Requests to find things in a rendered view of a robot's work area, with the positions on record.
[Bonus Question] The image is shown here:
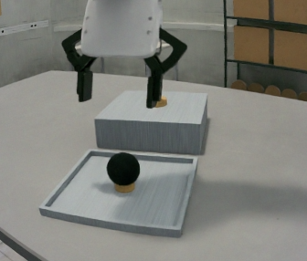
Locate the grey rimmed tray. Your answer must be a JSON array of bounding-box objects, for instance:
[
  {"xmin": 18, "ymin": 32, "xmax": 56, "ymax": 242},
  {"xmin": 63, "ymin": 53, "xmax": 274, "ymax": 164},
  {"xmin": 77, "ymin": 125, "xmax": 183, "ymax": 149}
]
[{"xmin": 38, "ymin": 149, "xmax": 198, "ymax": 238}]

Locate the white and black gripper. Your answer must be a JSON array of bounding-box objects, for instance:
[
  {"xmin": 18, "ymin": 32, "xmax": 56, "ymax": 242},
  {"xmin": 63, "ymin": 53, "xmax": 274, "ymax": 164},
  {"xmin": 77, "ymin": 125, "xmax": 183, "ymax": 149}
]
[{"xmin": 61, "ymin": 0, "xmax": 187, "ymax": 110}]

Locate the grey rectangular block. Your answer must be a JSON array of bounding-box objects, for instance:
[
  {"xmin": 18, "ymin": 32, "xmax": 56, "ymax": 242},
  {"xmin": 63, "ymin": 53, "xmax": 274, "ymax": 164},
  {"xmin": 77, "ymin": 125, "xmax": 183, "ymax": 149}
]
[{"xmin": 94, "ymin": 90, "xmax": 207, "ymax": 154}]

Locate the black ball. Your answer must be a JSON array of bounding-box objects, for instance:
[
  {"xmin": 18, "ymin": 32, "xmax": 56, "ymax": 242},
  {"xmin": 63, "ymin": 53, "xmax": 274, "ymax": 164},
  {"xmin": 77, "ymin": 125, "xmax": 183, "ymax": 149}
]
[{"xmin": 106, "ymin": 152, "xmax": 141, "ymax": 186}]

